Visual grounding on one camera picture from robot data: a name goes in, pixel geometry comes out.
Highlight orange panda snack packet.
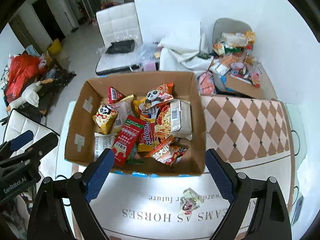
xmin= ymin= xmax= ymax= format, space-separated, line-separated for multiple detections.
xmin=144 ymin=82 xmax=174 ymax=109

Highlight white chair with black item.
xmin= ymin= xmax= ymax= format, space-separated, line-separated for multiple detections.
xmin=95 ymin=2 xmax=143 ymax=76

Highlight orange noodle packet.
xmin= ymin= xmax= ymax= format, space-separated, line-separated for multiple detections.
xmin=154 ymin=104 xmax=171 ymax=142

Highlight beige bread packet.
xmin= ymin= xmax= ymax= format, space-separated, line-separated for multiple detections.
xmin=110 ymin=94 xmax=135 ymax=133

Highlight red yellow toppes packet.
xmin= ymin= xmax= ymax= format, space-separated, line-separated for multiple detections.
xmin=133 ymin=98 xmax=160 ymax=152

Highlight small white green snack packet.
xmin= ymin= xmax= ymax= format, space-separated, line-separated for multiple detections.
xmin=180 ymin=188 xmax=204 ymax=216

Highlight grey white nitz snack packet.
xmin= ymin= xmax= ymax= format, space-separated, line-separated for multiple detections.
xmin=94 ymin=133 xmax=117 ymax=161

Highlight red plastic bag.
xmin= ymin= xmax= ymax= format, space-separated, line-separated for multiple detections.
xmin=5 ymin=54 xmax=46 ymax=103

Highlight pile of snacks on chair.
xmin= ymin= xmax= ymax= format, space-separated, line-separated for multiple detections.
xmin=197 ymin=18 xmax=277 ymax=100

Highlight cardboard box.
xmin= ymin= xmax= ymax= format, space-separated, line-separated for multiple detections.
xmin=65 ymin=72 xmax=206 ymax=177

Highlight red long snack packet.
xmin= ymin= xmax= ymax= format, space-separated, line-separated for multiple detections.
xmin=111 ymin=115 xmax=145 ymax=166

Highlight white cloth bag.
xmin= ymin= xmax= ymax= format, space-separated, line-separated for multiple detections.
xmin=158 ymin=21 xmax=213 ymax=73

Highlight small red packet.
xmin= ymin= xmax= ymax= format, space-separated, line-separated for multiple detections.
xmin=107 ymin=87 xmax=125 ymax=105

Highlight white tufted chair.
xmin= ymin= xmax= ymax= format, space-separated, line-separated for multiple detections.
xmin=3 ymin=109 xmax=60 ymax=157

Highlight yellow panda snack packet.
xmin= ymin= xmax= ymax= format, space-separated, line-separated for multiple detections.
xmin=92 ymin=102 xmax=118 ymax=134

